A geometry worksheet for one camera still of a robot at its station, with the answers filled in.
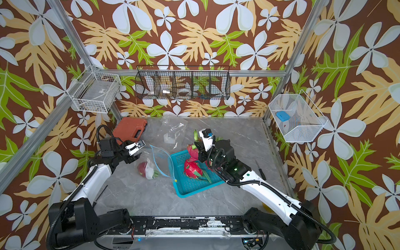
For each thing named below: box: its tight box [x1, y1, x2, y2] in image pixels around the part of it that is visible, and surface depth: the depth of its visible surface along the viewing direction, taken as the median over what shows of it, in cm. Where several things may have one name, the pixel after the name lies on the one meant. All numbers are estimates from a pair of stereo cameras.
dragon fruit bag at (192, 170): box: [183, 159, 212, 184], surface depth 86 cm
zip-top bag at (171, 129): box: [156, 116, 189, 146], surface depth 110 cm
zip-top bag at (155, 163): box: [135, 144, 177, 183], surface depth 83 cm
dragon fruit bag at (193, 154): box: [186, 129, 200, 162], surface depth 79 cm
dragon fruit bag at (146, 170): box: [137, 157, 160, 180], surface depth 83 cm
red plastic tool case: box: [112, 117, 148, 145], surface depth 110 cm
